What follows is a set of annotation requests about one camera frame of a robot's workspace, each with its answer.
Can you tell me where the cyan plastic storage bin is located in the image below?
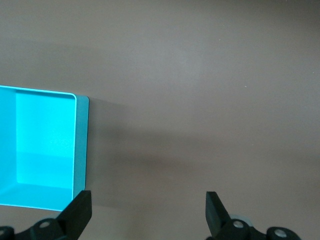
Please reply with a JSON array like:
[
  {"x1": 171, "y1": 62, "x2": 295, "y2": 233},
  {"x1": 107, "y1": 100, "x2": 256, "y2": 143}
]
[{"x1": 0, "y1": 85, "x2": 90, "y2": 213}]

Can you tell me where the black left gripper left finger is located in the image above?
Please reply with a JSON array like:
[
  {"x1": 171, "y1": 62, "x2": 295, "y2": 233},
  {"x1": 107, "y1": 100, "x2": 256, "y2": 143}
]
[{"x1": 0, "y1": 189, "x2": 93, "y2": 240}]

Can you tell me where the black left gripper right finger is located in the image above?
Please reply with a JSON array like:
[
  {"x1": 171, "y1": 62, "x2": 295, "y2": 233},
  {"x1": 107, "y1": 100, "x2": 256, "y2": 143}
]
[{"x1": 205, "y1": 191, "x2": 302, "y2": 240}]

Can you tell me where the brown table cover sheet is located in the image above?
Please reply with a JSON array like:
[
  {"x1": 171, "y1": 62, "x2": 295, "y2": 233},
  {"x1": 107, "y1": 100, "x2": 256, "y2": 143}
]
[{"x1": 0, "y1": 0, "x2": 320, "y2": 240}]

